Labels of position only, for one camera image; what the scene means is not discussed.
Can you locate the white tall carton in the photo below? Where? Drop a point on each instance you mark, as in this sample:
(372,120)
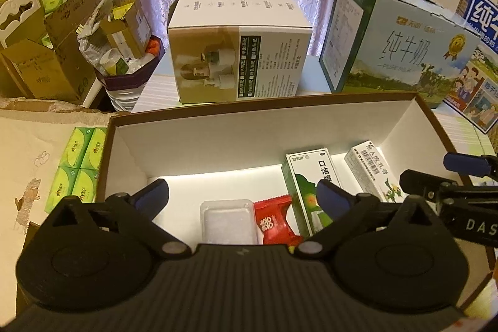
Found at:
(369,168)

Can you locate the small cardboard box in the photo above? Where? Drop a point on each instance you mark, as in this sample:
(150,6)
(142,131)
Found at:
(128,24)

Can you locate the purple bin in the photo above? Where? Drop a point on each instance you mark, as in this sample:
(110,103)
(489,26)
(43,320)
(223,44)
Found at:
(124,80)

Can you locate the clear plastic box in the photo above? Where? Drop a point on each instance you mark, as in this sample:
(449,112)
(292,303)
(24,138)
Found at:
(229,223)

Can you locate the large cardboard box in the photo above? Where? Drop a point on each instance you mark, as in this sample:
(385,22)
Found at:
(39,75)

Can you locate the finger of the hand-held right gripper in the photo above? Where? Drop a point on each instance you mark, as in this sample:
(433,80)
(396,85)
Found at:
(424,184)
(461,163)

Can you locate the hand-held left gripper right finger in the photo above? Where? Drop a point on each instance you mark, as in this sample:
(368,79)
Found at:
(331,198)

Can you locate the red snack packet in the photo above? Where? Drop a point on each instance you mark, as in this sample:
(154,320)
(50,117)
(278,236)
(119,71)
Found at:
(276,223)

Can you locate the bin with trash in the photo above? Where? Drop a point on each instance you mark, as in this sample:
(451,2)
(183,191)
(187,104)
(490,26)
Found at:
(93,40)

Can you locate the beige printed blanket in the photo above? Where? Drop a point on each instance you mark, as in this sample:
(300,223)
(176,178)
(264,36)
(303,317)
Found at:
(31,145)

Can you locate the brown storage box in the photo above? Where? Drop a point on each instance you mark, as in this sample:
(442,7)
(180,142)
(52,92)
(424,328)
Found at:
(233,145)

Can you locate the dark blue milk carton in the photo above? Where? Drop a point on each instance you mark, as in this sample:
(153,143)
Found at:
(478,83)

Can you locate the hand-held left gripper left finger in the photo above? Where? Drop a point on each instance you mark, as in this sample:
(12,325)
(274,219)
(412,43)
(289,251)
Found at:
(151,196)

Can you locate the clear ribbed container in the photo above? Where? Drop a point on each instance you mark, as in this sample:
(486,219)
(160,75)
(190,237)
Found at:
(124,100)

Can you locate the cardboard box with tissues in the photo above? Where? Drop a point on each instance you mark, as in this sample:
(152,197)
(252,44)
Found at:
(74,21)

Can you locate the white product box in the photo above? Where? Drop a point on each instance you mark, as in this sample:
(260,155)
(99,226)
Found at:
(233,44)

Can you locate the light blue milk carton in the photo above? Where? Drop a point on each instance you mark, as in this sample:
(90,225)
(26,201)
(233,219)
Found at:
(389,52)

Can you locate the green white spray carton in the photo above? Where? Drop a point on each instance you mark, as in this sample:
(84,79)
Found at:
(303,192)

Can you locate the white carved board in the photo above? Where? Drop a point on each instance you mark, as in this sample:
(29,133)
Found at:
(19,13)

